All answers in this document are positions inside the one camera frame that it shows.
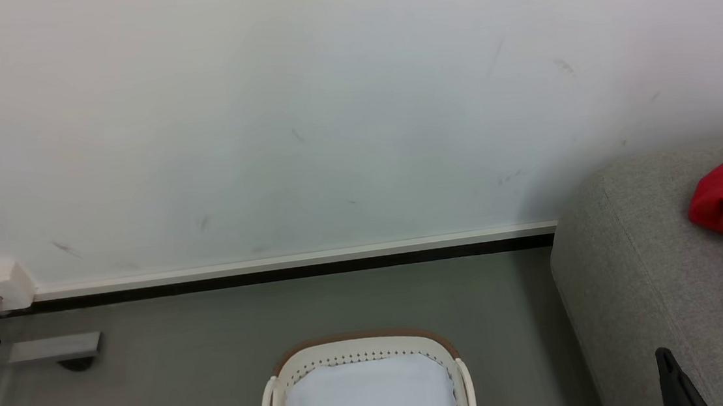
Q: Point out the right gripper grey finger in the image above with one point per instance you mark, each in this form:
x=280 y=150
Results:
x=677 y=381

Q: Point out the white perforated laundry basket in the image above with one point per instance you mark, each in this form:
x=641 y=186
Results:
x=361 y=348

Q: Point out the grey fabric sofa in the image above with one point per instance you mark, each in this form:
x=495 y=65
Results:
x=650 y=282

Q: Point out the white garment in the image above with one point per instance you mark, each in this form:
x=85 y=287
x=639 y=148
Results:
x=369 y=398

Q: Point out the white and black baseboard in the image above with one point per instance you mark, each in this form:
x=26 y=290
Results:
x=288 y=267

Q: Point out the black frame foot pad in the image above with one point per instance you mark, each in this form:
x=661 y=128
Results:
x=76 y=364

